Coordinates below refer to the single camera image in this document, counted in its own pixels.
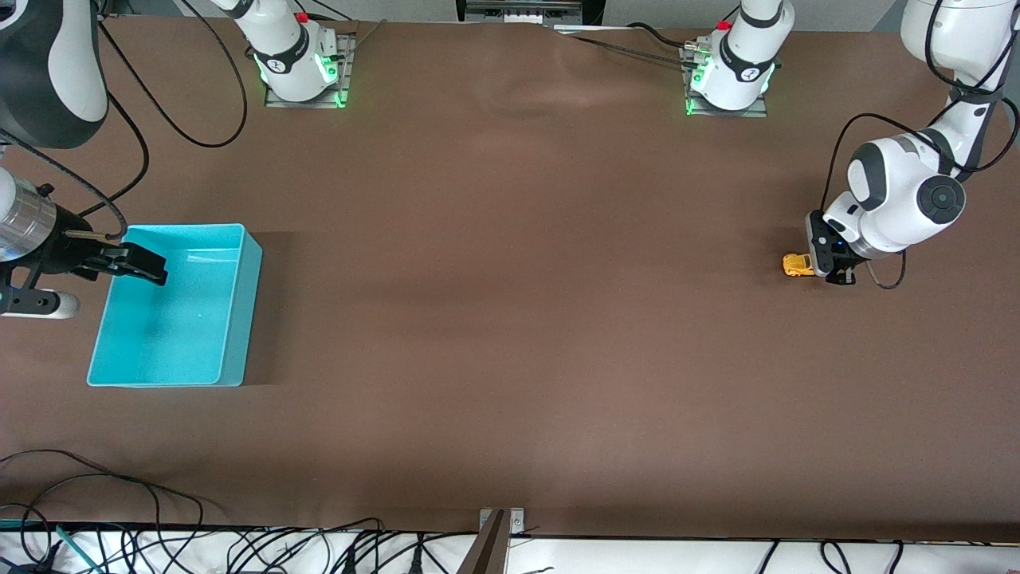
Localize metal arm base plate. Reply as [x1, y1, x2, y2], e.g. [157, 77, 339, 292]
[683, 44, 771, 119]
[265, 33, 356, 110]

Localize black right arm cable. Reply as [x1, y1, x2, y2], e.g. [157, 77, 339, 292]
[0, 0, 249, 238]

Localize white power strip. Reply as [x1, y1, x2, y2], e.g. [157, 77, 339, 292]
[465, 0, 584, 25]

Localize brown table cover sheet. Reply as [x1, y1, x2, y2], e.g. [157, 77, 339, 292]
[0, 14, 1020, 543]

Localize white lower ledge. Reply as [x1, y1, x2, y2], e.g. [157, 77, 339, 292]
[0, 526, 1020, 574]

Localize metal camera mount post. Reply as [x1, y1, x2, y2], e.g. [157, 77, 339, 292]
[458, 508, 525, 574]

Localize turquoise plastic bin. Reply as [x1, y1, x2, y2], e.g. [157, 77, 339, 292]
[86, 223, 263, 388]

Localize black looping cable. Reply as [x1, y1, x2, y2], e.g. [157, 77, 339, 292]
[0, 449, 208, 574]

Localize teal strap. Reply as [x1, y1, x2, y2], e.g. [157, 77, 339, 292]
[0, 520, 103, 574]

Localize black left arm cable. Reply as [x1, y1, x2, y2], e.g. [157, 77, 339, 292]
[819, 0, 1020, 289]

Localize black cable to arm base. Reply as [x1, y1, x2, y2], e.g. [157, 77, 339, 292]
[558, 22, 698, 69]

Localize thin grey wire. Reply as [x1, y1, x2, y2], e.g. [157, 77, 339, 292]
[351, 19, 389, 53]

